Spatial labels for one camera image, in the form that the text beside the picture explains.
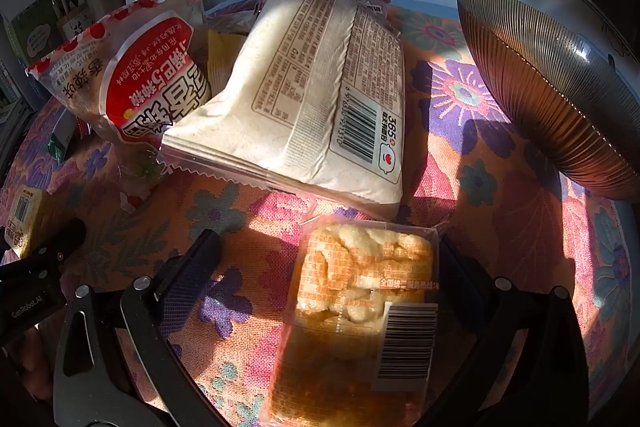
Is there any orange rice cracker packet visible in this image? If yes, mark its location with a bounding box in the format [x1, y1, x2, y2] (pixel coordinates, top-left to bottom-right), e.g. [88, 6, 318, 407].
[262, 214, 441, 427]

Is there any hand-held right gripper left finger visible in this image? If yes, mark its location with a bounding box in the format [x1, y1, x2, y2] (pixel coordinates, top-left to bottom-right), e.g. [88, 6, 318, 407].
[52, 229, 226, 427]

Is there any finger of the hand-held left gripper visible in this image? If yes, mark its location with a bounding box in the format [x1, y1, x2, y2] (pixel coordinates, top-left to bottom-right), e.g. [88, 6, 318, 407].
[0, 218, 87, 290]

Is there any brown pen holder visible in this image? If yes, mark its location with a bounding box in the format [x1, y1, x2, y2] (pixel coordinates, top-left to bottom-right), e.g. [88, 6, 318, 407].
[55, 4, 93, 40]

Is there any small green packet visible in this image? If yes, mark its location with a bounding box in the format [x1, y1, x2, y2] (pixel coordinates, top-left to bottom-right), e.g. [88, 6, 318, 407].
[47, 107, 76, 162]

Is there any small yellow barcode packet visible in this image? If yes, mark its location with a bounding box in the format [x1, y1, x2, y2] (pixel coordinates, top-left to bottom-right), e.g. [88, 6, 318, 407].
[2, 187, 63, 258]

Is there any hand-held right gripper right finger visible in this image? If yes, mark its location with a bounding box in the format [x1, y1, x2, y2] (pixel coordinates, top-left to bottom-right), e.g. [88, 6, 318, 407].
[425, 234, 588, 427]

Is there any beige paper snack packet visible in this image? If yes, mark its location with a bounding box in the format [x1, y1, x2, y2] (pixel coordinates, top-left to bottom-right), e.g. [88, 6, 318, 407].
[160, 0, 406, 220]

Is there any floral table cloth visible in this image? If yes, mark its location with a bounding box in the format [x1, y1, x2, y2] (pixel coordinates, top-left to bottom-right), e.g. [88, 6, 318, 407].
[0, 0, 633, 427]

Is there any red white snack bag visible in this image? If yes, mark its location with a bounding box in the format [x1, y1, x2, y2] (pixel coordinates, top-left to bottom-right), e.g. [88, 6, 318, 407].
[27, 0, 211, 212]

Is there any amber ribbed glass bowl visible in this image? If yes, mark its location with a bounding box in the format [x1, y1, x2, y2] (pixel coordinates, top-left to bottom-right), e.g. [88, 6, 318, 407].
[456, 0, 640, 202]

